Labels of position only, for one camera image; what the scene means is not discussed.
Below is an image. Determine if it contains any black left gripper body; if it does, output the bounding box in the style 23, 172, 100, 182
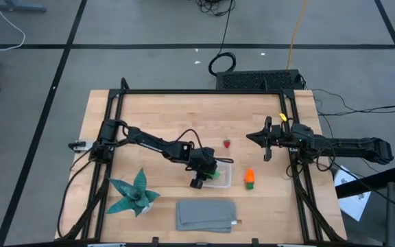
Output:
186, 147, 218, 179

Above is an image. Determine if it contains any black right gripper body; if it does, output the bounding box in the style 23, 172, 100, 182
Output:
264, 116, 289, 162

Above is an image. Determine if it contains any orange toy carrot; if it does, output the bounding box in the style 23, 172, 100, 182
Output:
244, 167, 256, 190

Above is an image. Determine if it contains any clear plastic tupperware container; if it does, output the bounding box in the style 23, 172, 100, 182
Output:
197, 161, 233, 189

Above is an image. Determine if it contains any grey folded cloth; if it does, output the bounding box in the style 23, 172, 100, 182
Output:
176, 199, 239, 234

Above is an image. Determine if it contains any black computer case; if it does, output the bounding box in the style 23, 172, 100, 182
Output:
215, 69, 304, 91

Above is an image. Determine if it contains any green artificial potted plant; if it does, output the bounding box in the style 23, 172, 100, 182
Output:
106, 167, 161, 219

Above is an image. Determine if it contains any white paper sheet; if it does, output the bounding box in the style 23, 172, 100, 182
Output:
333, 165, 372, 222

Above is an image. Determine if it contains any black metal bar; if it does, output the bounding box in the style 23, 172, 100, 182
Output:
334, 166, 395, 200

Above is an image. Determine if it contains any black right base cable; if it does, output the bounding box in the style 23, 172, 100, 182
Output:
285, 160, 303, 179

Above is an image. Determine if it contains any black base cable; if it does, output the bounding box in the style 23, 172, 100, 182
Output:
56, 159, 94, 239
285, 160, 303, 179

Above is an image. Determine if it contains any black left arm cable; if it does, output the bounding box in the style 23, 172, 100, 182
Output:
175, 128, 235, 164

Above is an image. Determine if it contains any black aluminium table frame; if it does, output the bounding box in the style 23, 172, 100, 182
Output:
55, 77, 348, 244

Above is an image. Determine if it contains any thin black floor cable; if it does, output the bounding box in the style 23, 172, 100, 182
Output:
312, 88, 395, 119

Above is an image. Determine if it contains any long black cable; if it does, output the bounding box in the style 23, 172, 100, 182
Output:
208, 0, 237, 77

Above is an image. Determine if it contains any yellow cable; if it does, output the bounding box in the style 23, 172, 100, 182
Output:
286, 0, 310, 69

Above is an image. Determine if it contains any black cable tangle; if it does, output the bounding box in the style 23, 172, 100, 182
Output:
195, 0, 236, 17

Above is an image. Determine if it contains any black left base cable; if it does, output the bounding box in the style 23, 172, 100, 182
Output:
56, 159, 94, 239

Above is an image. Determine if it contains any white cable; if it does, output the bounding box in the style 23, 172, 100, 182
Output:
0, 0, 26, 52

